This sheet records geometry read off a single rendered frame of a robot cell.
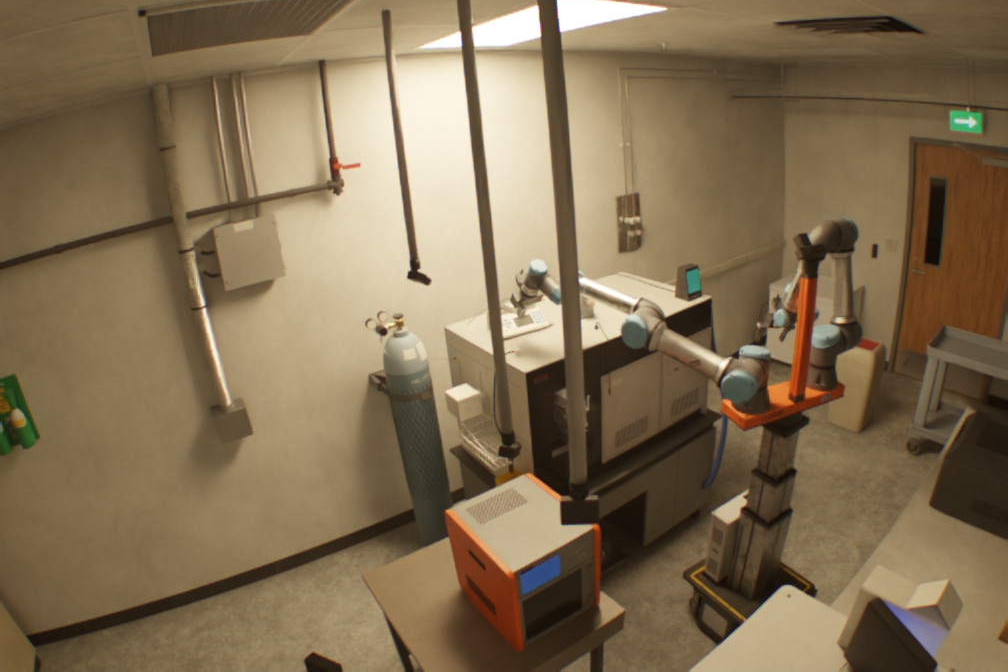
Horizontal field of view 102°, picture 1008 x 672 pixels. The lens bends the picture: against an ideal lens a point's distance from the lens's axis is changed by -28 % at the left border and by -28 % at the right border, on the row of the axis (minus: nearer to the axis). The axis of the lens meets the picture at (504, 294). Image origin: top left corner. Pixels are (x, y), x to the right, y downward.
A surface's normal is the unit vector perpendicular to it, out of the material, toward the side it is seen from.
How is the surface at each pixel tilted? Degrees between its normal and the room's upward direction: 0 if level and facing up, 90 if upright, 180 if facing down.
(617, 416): 90
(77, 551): 90
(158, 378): 90
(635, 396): 90
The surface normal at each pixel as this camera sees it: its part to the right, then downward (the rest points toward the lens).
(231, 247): 0.54, 0.22
